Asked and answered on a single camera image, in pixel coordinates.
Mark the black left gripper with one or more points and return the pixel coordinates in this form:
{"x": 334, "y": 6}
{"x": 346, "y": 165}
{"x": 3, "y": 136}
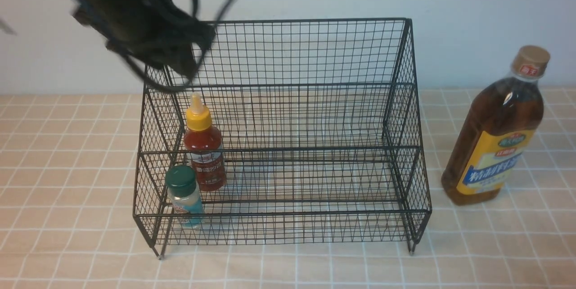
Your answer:
{"x": 155, "y": 32}

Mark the red sauce bottle yellow cap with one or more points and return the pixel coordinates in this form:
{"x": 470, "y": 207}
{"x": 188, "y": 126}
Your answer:
{"x": 204, "y": 144}

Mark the pepper shaker green cap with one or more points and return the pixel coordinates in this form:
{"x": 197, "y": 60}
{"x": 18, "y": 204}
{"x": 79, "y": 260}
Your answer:
{"x": 183, "y": 190}

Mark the large brown oil bottle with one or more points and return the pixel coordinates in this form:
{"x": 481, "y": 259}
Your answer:
{"x": 499, "y": 126}

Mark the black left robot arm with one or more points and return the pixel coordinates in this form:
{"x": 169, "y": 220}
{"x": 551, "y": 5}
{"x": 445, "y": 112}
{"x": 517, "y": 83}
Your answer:
{"x": 155, "y": 32}

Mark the black wire mesh rack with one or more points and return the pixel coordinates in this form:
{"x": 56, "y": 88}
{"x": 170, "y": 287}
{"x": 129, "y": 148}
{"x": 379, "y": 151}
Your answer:
{"x": 322, "y": 140}

